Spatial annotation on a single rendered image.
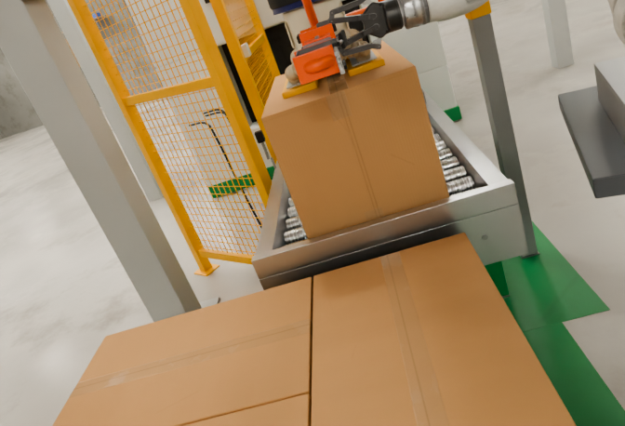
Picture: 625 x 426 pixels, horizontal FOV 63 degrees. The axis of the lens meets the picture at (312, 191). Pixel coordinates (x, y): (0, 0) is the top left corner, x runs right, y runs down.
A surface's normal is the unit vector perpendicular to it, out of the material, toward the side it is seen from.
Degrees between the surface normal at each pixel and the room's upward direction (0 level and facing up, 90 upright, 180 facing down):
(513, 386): 0
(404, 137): 90
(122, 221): 90
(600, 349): 0
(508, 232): 90
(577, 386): 0
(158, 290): 90
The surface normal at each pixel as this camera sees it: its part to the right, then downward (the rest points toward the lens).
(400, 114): 0.01, 0.38
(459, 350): -0.32, -0.87
